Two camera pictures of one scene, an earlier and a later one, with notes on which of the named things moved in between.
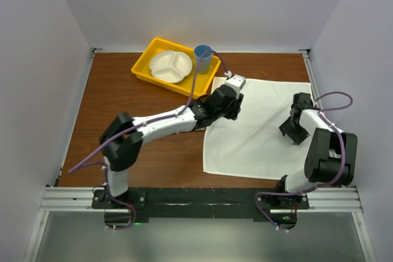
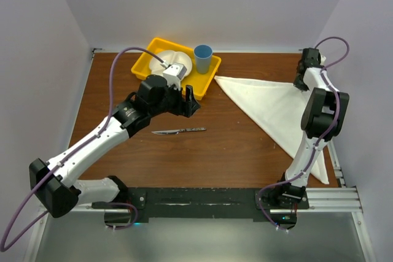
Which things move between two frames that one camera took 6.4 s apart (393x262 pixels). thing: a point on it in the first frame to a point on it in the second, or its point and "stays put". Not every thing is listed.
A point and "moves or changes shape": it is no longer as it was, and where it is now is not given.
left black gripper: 236,103 to 183,107
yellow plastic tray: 203,81 stays put
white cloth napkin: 253,145 moves or changes shape
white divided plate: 170,66 stays put
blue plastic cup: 204,64 stays put
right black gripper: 296,137 to 299,85
